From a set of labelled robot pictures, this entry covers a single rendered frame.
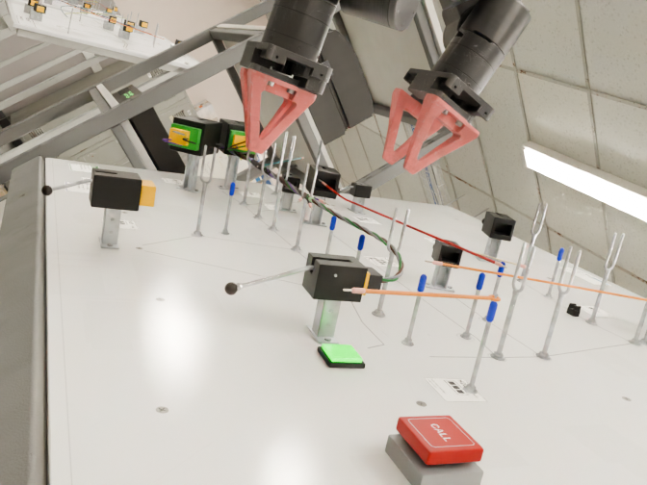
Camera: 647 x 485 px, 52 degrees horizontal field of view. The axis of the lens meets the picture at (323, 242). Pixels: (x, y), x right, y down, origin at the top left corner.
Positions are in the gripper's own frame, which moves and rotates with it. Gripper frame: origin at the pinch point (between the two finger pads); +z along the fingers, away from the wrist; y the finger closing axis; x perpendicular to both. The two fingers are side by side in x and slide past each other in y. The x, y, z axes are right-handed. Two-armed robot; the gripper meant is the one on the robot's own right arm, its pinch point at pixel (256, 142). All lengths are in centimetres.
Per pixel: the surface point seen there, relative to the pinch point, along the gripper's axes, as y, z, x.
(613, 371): -6, 12, -50
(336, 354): -7.0, 17.2, -13.4
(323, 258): 0.4, 9.5, -11.5
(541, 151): 291, -30, -253
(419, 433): -25.4, 14.8, -12.8
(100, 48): 311, 6, 12
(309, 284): -0.3, 12.5, -10.7
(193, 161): 70, 13, -7
